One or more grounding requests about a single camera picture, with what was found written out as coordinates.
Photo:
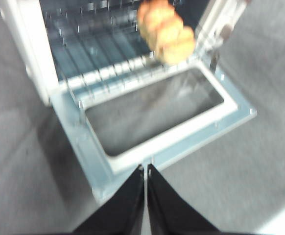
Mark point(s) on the golden brown bread loaf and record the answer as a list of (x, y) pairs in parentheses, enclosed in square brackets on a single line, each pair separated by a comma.
[(167, 34)]

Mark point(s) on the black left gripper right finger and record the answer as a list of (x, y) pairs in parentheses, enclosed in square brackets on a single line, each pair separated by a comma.
[(172, 210)]

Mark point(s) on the beige oven knob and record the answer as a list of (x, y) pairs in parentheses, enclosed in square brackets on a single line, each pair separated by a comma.
[(225, 31)]

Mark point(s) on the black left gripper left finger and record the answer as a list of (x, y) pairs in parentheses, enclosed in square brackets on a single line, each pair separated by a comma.
[(118, 210)]

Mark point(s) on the cream Toshiba toaster oven body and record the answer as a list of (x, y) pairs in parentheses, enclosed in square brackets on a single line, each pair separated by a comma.
[(32, 49)]

